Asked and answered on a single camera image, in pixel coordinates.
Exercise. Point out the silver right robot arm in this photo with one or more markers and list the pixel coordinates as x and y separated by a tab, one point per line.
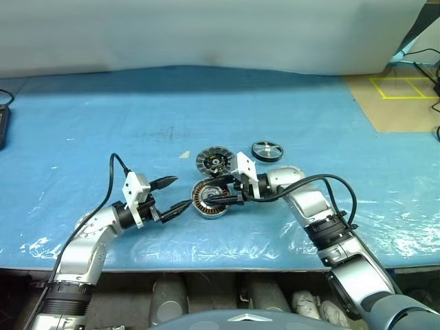
309	203

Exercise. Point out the grey robot torso silver emblem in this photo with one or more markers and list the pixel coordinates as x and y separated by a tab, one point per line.
206	321

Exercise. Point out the beige tape scrap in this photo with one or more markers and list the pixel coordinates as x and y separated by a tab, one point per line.
185	154

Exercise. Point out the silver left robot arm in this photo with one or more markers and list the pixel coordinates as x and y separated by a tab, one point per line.
86	237

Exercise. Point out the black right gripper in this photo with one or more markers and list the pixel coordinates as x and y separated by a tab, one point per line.
244	193

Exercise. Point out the black spoked rotor disc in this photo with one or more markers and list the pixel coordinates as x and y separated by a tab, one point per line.
266	151

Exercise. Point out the black keypad device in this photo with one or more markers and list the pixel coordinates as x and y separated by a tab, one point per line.
3	127

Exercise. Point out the light blue frame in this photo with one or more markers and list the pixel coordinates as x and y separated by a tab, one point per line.
417	34

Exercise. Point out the blue plastic table mat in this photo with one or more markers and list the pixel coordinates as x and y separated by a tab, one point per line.
103	120

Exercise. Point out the yellow tape grid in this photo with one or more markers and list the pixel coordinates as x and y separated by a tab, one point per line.
377	88

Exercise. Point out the grey rounded cylinder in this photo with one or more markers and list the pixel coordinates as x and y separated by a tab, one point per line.
170	299
268	295

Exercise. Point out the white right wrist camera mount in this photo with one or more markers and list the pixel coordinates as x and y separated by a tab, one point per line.
245	164

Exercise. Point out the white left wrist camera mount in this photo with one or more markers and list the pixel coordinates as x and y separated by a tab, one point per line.
132	187

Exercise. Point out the white backdrop board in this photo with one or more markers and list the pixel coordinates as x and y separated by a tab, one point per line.
206	31

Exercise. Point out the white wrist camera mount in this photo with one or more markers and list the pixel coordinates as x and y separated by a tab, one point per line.
245	164
132	187

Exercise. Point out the silver motor stator copper windings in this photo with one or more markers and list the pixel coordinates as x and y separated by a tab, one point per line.
198	203

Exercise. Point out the white shoe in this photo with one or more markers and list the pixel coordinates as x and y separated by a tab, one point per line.
335	314
306	304

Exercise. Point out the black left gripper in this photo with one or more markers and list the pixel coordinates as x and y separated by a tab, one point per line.
148	211

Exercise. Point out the brown cardboard sheet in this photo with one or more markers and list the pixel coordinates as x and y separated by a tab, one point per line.
395	113

